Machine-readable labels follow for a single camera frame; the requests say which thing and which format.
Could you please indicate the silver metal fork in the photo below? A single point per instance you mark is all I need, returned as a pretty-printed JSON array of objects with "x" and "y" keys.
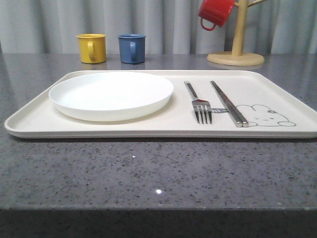
[{"x": 202, "y": 108}]

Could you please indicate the white round plate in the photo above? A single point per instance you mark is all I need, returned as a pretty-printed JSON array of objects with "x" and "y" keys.
[{"x": 111, "y": 96}]

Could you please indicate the blue enamel mug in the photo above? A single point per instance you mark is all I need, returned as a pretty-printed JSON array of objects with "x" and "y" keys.
[{"x": 132, "y": 48}]

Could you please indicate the grey pleated curtain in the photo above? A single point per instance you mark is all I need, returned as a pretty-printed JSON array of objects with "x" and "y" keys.
[{"x": 170, "y": 26}]

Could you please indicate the yellow enamel mug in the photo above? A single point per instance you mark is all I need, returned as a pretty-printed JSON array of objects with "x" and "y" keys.
[{"x": 92, "y": 48}]

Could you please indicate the wooden mug tree stand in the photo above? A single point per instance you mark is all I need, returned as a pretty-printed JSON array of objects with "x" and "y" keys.
[{"x": 236, "y": 57}]

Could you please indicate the cream rabbit serving tray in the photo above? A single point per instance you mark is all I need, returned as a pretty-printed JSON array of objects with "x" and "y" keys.
[{"x": 245, "y": 105}]

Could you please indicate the red enamel mug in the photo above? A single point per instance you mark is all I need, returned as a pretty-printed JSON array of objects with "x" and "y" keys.
[{"x": 216, "y": 12}]

